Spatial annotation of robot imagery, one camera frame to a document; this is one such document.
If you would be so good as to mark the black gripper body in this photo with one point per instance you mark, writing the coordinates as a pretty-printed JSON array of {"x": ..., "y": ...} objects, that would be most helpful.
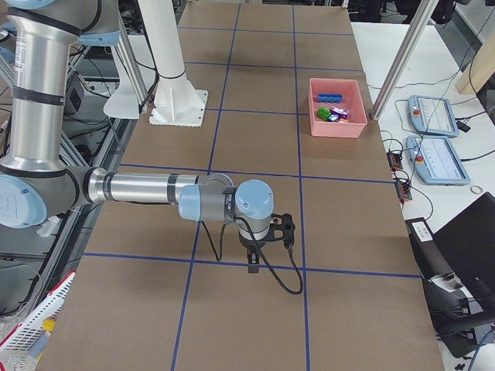
[{"x": 250, "y": 244}]

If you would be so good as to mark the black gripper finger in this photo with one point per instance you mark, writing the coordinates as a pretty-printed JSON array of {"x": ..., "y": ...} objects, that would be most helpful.
[{"x": 253, "y": 262}]

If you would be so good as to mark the green toy block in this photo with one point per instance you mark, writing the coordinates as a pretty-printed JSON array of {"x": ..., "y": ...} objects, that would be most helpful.
[{"x": 323, "y": 113}]

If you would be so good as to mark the purple toy block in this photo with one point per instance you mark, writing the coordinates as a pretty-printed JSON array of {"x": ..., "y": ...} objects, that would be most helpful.
[{"x": 342, "y": 112}]

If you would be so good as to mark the long blue toy block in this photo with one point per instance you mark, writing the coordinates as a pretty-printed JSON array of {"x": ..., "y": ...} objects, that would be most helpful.
[{"x": 329, "y": 98}]

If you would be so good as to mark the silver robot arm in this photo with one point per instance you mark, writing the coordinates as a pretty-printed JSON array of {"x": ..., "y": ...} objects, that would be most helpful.
[{"x": 36, "y": 185}]

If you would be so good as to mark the pink plastic box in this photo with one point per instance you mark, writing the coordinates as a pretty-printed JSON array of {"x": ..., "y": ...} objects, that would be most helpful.
[{"x": 351, "y": 100}]

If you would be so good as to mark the lower black relay board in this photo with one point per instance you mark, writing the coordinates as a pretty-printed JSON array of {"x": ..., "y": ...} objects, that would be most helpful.
[{"x": 403, "y": 190}]

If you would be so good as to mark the black relay board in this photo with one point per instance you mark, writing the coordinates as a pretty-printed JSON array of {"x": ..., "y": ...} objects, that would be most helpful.
[
  {"x": 394, "y": 160},
  {"x": 403, "y": 190}
]

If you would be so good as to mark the upper black relay board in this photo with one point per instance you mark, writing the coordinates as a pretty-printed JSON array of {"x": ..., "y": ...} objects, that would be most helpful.
[{"x": 394, "y": 160}]

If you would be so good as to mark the lower blue teach pendant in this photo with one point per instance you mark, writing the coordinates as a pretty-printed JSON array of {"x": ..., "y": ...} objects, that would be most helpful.
[{"x": 435, "y": 161}]

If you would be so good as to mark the blue teach pendant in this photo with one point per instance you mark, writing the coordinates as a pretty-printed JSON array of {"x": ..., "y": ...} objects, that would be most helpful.
[
  {"x": 431, "y": 115},
  {"x": 435, "y": 161}
]

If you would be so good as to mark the black office chair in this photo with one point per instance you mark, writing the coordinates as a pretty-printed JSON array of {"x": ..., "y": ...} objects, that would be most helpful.
[{"x": 459, "y": 321}]

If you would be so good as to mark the black laptop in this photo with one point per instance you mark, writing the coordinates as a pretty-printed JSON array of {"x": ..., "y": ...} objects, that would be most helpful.
[{"x": 467, "y": 244}]

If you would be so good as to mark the upper blue teach pendant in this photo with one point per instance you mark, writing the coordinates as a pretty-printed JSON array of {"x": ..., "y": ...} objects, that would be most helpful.
[{"x": 431, "y": 115}]

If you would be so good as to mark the white plastic basket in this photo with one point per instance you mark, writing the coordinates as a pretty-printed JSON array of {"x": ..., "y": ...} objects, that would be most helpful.
[{"x": 22, "y": 348}]

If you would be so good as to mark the wooden board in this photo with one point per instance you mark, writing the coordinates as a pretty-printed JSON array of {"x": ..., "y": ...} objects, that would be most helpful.
[{"x": 479, "y": 71}]

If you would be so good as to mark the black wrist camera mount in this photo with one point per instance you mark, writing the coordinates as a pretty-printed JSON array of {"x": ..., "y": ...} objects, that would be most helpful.
[{"x": 282, "y": 229}]

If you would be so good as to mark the aluminium frame post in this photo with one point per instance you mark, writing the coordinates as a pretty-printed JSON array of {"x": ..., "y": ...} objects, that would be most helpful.
[{"x": 412, "y": 36}]

